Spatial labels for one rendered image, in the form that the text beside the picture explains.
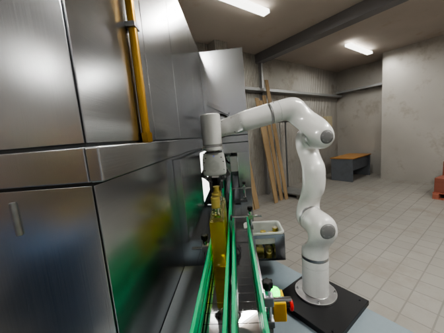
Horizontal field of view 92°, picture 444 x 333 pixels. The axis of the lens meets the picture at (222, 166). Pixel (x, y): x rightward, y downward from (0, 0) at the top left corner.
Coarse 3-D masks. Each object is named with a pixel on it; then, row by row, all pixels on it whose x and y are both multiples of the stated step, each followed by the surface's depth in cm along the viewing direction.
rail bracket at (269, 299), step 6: (264, 282) 56; (270, 282) 56; (264, 288) 56; (270, 288) 56; (264, 294) 58; (270, 294) 57; (264, 300) 56; (270, 300) 56; (276, 300) 57; (282, 300) 57; (288, 300) 56; (270, 306) 56; (270, 312) 57; (270, 318) 57; (270, 324) 57; (270, 330) 57
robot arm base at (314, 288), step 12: (312, 264) 98; (324, 264) 98; (312, 276) 99; (324, 276) 98; (300, 288) 107; (312, 288) 100; (324, 288) 99; (312, 300) 99; (324, 300) 99; (336, 300) 99
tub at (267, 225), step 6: (252, 222) 137; (258, 222) 137; (264, 222) 136; (270, 222) 136; (276, 222) 135; (258, 228) 137; (264, 228) 137; (270, 228) 136; (282, 228) 125; (258, 234) 121; (264, 234) 121; (270, 234) 120
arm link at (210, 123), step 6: (204, 114) 89; (210, 114) 88; (216, 114) 89; (204, 120) 89; (210, 120) 88; (216, 120) 89; (204, 126) 90; (210, 126) 89; (216, 126) 89; (204, 132) 90; (210, 132) 89; (216, 132) 90; (204, 138) 91; (210, 138) 89; (216, 138) 90; (204, 144) 91; (210, 144) 90; (216, 144) 90
